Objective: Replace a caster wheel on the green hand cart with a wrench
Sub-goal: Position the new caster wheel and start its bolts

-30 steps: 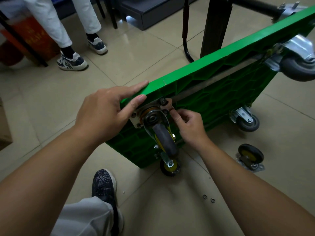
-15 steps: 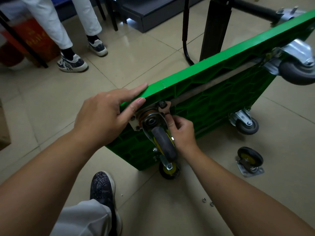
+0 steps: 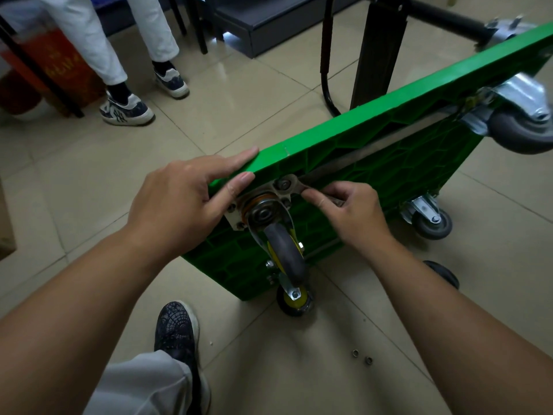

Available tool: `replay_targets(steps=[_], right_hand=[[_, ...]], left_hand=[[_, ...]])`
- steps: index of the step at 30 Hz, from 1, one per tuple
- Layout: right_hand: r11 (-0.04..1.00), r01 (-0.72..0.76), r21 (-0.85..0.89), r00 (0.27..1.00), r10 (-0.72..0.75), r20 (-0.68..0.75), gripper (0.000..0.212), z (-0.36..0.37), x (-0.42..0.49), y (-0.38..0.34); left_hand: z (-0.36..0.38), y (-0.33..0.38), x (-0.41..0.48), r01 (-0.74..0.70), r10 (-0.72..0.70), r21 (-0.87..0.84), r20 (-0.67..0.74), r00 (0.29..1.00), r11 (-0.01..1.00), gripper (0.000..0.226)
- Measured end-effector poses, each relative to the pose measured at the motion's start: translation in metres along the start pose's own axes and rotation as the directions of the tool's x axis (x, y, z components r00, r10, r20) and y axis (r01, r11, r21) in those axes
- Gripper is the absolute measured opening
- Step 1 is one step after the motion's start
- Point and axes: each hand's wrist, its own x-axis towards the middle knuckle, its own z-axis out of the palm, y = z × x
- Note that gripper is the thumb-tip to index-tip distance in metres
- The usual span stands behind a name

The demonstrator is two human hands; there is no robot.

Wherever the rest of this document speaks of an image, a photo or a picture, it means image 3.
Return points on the person's right hand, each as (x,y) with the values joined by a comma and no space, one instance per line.
(358,216)

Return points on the person's left hand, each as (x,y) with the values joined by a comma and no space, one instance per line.
(177,207)

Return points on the silver wrench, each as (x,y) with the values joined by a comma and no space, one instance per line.
(298,185)

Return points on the green platform trolley deck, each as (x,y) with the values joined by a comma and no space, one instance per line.
(389,138)

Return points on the person's left forearm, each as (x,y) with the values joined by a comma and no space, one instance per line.
(69,328)

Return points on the person's right forearm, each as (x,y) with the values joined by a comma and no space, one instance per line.
(466,332)

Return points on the person's dark shoe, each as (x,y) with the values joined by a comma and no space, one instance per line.
(177,332)

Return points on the person's light trousers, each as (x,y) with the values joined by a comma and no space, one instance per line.
(138,384)

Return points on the brown cardboard box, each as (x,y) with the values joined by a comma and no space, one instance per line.
(5,224)

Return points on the blue plastic crate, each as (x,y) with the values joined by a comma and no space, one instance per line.
(106,0)

